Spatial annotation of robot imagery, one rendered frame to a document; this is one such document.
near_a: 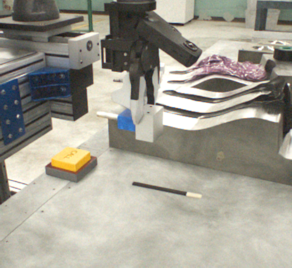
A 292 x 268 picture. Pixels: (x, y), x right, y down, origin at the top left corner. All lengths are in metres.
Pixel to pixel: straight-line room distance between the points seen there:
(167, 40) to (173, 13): 6.90
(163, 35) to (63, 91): 0.65
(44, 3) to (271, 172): 0.84
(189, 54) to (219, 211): 0.29
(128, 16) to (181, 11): 6.80
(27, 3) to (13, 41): 0.14
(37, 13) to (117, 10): 0.61
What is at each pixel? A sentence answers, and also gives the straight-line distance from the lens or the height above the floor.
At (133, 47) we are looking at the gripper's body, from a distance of 0.64.
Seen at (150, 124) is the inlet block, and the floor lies 0.94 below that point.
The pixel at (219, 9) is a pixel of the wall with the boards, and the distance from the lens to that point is 8.18.
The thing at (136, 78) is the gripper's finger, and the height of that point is 1.03.
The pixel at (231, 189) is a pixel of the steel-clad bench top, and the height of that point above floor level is 0.80.
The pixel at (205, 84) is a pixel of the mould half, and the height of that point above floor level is 0.87.
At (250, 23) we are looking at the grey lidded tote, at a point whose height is 0.11.
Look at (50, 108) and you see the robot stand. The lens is 1.29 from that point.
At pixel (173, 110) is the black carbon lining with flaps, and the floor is 0.88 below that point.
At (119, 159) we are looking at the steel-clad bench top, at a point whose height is 0.80.
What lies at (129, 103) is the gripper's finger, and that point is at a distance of 0.66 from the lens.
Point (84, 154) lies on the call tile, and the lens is 0.80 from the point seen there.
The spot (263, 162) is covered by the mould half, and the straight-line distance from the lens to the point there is 0.79.
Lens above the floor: 1.22
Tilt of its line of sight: 24 degrees down
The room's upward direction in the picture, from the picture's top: straight up
